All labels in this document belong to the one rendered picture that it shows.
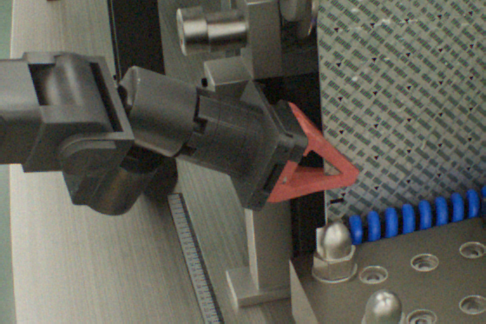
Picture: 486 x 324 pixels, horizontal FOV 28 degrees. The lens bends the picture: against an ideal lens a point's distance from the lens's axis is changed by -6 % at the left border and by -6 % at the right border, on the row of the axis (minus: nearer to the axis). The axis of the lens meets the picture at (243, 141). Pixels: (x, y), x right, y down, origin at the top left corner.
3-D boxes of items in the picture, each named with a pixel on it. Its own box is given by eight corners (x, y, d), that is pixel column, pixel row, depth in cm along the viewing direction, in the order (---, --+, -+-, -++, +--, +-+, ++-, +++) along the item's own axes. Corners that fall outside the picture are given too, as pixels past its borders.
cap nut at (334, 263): (306, 262, 80) (304, 215, 77) (350, 254, 80) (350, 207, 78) (318, 288, 76) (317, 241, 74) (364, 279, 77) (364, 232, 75)
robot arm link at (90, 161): (68, 147, 67) (40, 54, 72) (22, 238, 75) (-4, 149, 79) (214, 146, 74) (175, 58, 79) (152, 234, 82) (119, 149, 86)
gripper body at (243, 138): (265, 216, 77) (174, 190, 74) (237, 151, 85) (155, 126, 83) (303, 143, 74) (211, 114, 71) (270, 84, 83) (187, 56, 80)
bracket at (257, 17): (222, 281, 100) (191, -10, 85) (285, 268, 101) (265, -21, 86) (233, 309, 96) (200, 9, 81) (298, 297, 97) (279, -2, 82)
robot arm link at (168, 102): (123, 100, 71) (127, 47, 75) (89, 160, 75) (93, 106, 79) (211, 128, 74) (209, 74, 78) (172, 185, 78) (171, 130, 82)
